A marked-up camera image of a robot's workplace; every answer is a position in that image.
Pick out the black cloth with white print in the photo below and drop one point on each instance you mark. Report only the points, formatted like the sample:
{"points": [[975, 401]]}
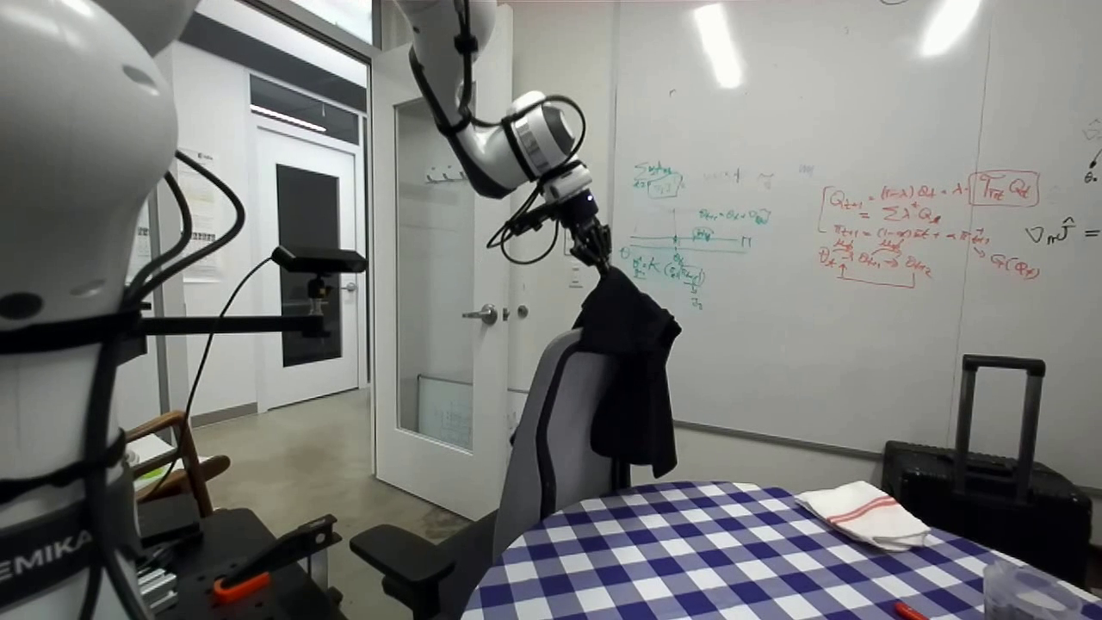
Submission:
{"points": [[633, 382]]}

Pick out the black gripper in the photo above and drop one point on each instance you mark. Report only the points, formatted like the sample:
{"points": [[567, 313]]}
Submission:
{"points": [[582, 219]]}

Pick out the black camera on stand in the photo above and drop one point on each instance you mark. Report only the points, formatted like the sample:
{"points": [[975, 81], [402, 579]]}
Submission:
{"points": [[314, 261]]}

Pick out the black suitcase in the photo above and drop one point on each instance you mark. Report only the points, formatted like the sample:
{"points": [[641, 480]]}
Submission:
{"points": [[985, 505]]}

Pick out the clear plastic cup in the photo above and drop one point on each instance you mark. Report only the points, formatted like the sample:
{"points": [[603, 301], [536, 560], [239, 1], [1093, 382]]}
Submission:
{"points": [[1029, 591]]}

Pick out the blue white checkered tablecloth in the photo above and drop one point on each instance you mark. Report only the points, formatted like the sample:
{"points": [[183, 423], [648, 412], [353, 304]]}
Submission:
{"points": [[712, 564]]}

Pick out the wooden stool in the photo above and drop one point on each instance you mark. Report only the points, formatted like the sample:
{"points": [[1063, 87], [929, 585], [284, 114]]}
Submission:
{"points": [[183, 459]]}

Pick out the grey office chair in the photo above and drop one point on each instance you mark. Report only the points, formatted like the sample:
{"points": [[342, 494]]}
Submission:
{"points": [[557, 448]]}

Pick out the white glass panel door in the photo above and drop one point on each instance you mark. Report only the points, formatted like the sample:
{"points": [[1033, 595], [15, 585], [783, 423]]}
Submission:
{"points": [[443, 321]]}

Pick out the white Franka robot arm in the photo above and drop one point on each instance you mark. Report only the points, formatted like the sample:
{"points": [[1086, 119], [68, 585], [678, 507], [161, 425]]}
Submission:
{"points": [[70, 139]]}

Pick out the red marker pen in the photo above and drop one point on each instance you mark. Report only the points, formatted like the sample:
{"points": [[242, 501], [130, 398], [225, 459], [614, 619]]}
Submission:
{"points": [[911, 611]]}

